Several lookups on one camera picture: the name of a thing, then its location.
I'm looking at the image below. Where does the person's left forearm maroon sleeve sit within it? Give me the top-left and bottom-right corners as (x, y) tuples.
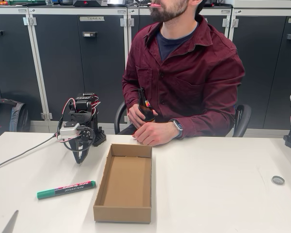
(180, 104), (236, 144)

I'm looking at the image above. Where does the black device with red mark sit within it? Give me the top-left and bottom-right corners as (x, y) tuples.
(72, 0), (109, 7)

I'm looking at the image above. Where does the person's right forearm maroon sleeve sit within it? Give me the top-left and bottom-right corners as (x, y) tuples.
(122, 77), (146, 115)

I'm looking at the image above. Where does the grey camera cable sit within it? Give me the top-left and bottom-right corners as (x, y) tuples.
(0, 133), (61, 172)

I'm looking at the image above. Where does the person's left hand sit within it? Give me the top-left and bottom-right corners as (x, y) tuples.
(132, 121), (178, 147)

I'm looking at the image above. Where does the grey black backpack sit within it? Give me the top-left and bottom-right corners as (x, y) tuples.
(0, 98), (31, 144)

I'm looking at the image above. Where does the red and white servo wire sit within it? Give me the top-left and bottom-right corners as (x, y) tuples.
(59, 98), (76, 141)

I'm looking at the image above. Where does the bearded person's head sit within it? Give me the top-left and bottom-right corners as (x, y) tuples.
(149, 0), (204, 24)

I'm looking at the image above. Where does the silver bottle cap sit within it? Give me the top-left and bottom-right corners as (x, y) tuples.
(271, 175), (286, 185)

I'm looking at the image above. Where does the tape label reading team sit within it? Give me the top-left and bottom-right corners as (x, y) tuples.
(79, 16), (104, 22)

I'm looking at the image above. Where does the black looped wire bundle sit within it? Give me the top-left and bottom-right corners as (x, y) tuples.
(62, 138), (76, 153)

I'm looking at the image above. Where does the green edding permanent marker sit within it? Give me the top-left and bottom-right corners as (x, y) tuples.
(36, 180), (97, 200)

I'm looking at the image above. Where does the smartwatch with grey band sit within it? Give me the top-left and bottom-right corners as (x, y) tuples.
(169, 118), (185, 139)

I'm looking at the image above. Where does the black office chair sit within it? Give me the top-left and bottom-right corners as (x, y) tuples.
(113, 100), (252, 138)

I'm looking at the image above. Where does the brown glass beer bottle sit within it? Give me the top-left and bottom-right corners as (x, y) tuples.
(137, 87), (156, 123)

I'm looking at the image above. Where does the person's right hand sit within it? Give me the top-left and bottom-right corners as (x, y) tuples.
(127, 103), (159, 129)

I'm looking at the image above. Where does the person's torso maroon shirt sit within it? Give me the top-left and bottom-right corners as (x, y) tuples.
(122, 14), (245, 144)

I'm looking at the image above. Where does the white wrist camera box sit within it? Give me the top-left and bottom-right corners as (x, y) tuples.
(60, 122), (81, 139)

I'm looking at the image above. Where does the open cardboard box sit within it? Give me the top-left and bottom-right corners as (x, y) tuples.
(93, 143), (153, 224)

